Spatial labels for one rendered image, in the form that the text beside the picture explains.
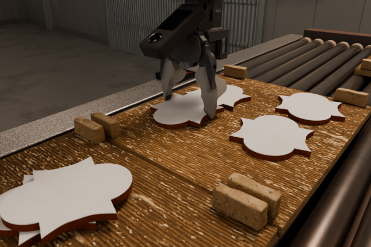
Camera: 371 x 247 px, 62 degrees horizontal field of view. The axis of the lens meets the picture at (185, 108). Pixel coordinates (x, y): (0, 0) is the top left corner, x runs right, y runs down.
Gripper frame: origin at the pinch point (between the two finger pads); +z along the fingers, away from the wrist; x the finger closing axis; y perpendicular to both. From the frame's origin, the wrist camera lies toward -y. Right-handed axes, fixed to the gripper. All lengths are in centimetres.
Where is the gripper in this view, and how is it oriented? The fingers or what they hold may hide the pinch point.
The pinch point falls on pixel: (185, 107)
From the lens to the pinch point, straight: 55.7
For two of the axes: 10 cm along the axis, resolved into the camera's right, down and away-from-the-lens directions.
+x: -7.6, -2.5, 6.0
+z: -0.2, 9.3, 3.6
